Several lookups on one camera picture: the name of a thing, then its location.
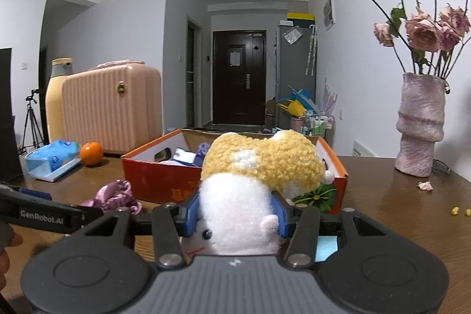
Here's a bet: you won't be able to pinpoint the yellow white plush toy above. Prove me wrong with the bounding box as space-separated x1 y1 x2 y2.
180 130 337 257

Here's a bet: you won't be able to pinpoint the pink satin bonnet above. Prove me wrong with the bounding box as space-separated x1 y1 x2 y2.
81 179 142 214

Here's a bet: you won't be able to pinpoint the fluffy light blue puff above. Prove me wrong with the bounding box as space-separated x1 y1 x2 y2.
314 236 339 262

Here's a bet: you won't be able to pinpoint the person's left hand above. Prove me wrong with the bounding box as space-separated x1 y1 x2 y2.
0 232 23 290

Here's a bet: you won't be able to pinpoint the blue tissue pack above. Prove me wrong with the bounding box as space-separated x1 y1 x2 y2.
25 140 81 182

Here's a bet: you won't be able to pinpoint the red cardboard box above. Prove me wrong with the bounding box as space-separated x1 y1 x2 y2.
121 129 348 214

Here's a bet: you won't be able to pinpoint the blue white tissue packet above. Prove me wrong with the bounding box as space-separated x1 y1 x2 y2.
172 147 197 166

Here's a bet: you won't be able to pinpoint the black tripod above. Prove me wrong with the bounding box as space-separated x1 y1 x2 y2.
18 89 44 154

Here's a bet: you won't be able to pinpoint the orange fruit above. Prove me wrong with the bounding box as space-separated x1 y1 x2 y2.
79 142 104 167

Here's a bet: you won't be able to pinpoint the yellow blue bags pile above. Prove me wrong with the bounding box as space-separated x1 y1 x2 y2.
276 88 319 118

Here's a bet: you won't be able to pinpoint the purple decorative feathers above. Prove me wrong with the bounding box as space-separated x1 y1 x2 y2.
322 79 338 116

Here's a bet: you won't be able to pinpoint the pink ribbed suitcase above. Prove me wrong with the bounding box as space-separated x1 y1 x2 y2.
62 61 163 154

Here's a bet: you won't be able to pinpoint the fallen rose petal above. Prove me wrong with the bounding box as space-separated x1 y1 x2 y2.
417 181 434 191

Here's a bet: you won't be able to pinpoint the yellow thermos jug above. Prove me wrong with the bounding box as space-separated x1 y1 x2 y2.
46 57 73 142

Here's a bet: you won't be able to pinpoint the purple textured vase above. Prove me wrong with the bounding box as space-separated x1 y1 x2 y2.
395 72 445 178

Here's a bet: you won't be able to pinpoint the dark entrance door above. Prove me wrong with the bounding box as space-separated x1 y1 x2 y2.
212 30 267 126

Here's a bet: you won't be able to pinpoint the grey refrigerator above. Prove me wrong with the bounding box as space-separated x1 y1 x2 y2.
274 23 318 132

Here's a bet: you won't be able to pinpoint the yellow box on refrigerator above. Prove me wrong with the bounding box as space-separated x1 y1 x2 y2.
287 12 315 21

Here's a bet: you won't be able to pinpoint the dried pink roses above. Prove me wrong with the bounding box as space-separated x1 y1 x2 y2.
327 0 471 82

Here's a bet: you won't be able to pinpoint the purple drawstring pouch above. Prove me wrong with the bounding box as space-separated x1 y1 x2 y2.
193 142 211 167

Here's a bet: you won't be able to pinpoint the wire trolley with bottles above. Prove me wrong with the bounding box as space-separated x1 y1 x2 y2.
290 110 335 147

